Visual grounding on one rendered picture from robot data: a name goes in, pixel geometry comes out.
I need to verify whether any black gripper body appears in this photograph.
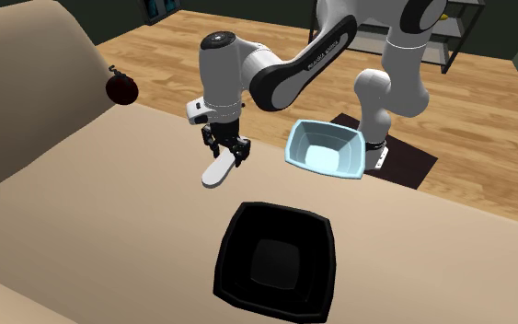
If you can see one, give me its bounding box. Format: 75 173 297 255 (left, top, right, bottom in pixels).
208 117 243 148

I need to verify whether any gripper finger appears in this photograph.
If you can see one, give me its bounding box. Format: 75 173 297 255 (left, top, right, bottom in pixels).
233 136 252 168
201 125 223 158

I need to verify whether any white oblong object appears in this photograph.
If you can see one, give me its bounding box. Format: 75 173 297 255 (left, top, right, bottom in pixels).
201 148 237 189

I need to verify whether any light blue square bowl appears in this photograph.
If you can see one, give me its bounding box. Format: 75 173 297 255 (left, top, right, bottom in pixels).
284 119 367 179

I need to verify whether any dark red round fruit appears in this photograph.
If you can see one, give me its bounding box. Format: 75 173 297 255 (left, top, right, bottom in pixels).
105 64 140 107

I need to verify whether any black square bowl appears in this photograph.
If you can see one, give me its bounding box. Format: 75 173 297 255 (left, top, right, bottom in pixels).
213 201 339 324

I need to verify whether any dark shelf cabinet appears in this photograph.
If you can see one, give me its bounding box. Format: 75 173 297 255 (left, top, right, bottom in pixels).
141 0 183 26

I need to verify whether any dark robot stand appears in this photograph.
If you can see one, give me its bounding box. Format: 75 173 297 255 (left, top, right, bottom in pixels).
328 111 439 191

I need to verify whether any black metal shelf rack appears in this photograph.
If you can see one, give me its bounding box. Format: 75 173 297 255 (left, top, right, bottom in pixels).
307 0 487 75

